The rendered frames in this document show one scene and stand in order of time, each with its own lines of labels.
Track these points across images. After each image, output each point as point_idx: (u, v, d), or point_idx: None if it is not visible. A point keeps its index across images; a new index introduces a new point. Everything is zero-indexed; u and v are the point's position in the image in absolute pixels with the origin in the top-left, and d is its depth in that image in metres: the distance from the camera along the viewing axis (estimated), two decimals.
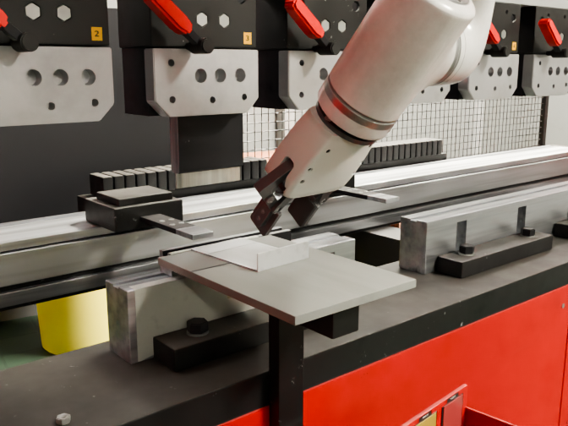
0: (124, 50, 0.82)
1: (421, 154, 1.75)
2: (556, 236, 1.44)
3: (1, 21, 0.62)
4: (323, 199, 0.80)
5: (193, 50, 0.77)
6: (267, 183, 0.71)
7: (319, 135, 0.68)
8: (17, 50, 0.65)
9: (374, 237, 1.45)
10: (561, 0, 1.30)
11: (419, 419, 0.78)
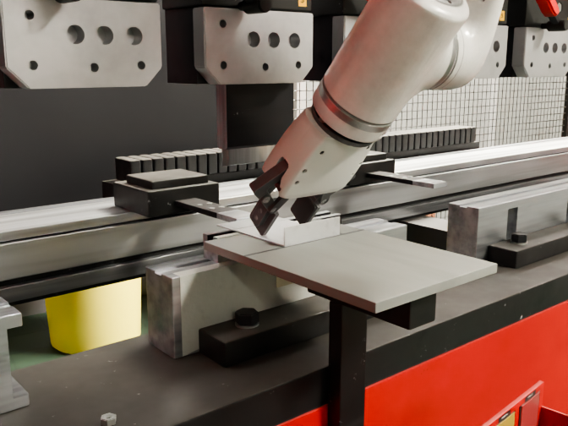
0: (168, 12, 0.74)
1: (454, 142, 1.68)
2: None
3: None
4: (324, 199, 0.79)
5: (248, 9, 0.69)
6: (262, 183, 0.71)
7: (312, 136, 0.68)
8: (59, 1, 0.57)
9: (412, 226, 1.37)
10: None
11: (499, 420, 0.70)
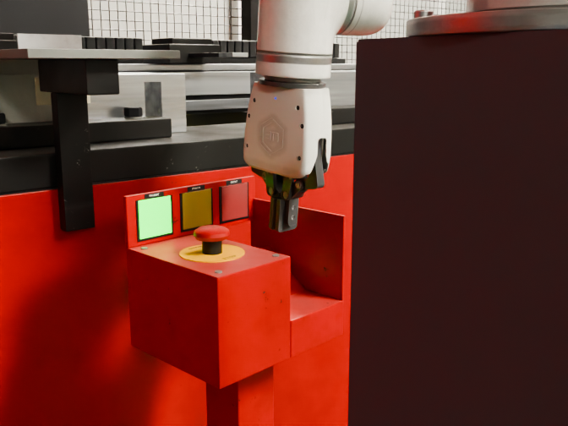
0: None
1: None
2: None
3: None
4: None
5: None
6: (322, 176, 0.75)
7: (327, 97, 0.74)
8: None
9: None
10: None
11: (188, 188, 0.82)
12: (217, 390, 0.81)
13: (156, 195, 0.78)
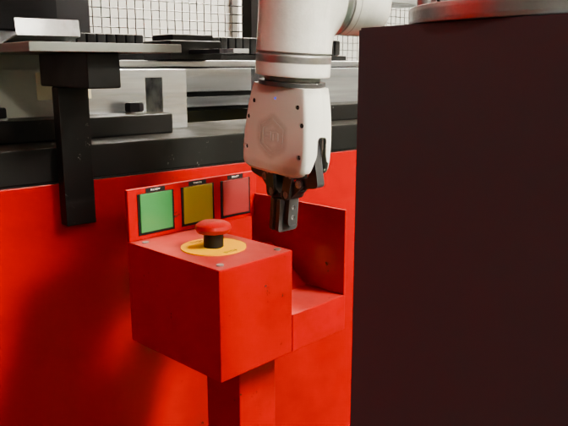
0: None
1: None
2: None
3: None
4: None
5: None
6: (322, 175, 0.75)
7: (326, 97, 0.74)
8: None
9: None
10: None
11: (188, 182, 0.81)
12: (219, 385, 0.81)
13: (157, 189, 0.78)
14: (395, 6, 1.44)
